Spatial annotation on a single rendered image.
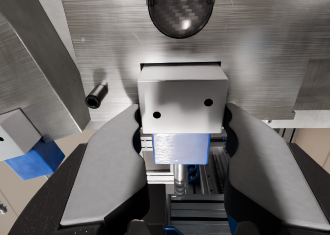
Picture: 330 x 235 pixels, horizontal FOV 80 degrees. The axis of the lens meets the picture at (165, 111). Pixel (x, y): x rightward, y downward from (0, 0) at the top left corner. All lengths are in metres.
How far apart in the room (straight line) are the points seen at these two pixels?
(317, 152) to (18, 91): 1.60
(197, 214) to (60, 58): 0.43
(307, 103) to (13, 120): 0.25
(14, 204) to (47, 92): 2.05
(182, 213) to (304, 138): 1.13
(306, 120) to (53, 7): 0.32
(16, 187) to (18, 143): 1.81
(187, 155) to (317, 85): 0.12
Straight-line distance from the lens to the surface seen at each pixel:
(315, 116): 0.31
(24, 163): 0.26
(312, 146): 1.59
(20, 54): 0.21
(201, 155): 0.16
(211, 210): 0.53
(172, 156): 0.16
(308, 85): 0.20
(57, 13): 0.25
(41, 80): 0.21
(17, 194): 2.12
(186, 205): 0.53
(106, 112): 0.16
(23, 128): 0.23
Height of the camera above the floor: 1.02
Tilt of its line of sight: 60 degrees down
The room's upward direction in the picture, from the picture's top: 176 degrees counter-clockwise
